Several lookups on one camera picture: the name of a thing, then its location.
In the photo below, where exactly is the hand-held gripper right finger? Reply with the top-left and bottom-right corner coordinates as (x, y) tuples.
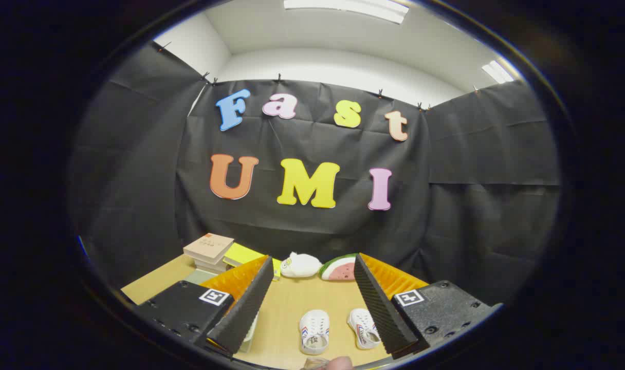
(354, 253), (502, 359)

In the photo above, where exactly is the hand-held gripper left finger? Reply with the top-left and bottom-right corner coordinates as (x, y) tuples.
(135, 255), (274, 358)

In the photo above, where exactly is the white canvas shoe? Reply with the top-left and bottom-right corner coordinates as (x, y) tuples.
(299, 309), (330, 355)
(347, 308), (381, 350)

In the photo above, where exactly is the cream fabric storage box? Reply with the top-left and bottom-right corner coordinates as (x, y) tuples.
(184, 268), (259, 355)

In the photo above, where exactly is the yellow cover book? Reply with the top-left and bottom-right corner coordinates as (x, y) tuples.
(223, 243), (282, 281)

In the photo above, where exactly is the watermelon slice plush toy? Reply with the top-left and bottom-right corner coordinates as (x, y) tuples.
(320, 253), (358, 281)

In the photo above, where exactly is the white plush toy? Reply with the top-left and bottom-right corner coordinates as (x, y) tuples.
(280, 252), (323, 279)

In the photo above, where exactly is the tan cover book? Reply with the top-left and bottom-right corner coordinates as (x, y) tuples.
(183, 233), (235, 265)

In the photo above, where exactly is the black backdrop cloth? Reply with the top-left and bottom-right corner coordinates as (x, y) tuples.
(68, 41), (561, 309)

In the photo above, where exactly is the small ceiling light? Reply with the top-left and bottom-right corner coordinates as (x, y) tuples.
(481, 60), (514, 84)

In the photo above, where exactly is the long ceiling light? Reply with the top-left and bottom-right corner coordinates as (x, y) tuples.
(283, 0), (410, 25)

